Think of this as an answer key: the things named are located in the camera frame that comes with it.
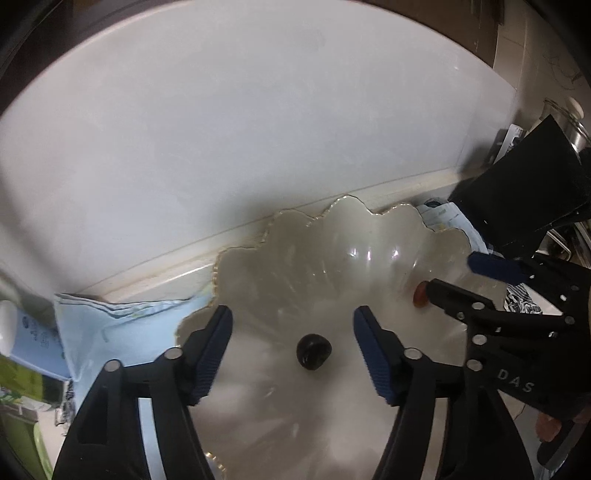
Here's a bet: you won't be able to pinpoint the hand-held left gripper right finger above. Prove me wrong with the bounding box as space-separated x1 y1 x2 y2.
353 305 536 480

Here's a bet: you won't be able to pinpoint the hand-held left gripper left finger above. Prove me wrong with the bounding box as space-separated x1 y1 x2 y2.
53 305 234 480

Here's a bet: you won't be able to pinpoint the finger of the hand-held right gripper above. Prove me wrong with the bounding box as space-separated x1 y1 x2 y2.
467 251 591 315
426 278 575 334

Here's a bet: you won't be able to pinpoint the dark grape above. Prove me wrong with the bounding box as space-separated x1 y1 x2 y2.
296 333 332 370

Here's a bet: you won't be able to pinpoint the white scalloped bowl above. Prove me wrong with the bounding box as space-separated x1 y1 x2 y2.
177 195 485 480

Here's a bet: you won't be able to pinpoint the person's right hand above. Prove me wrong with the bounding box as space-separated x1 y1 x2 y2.
536 411 565 443

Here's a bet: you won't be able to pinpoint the light blue towel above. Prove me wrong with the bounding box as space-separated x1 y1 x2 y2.
53 198 490 480

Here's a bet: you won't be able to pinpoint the stainless steel pot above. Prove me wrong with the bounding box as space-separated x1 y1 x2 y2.
542 95 591 153

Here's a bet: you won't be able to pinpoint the white pump bottle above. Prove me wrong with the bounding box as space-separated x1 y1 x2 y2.
0 300 70 380

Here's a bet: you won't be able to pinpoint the green dish soap bottle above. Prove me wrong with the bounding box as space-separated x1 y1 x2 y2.
0 355 54 480

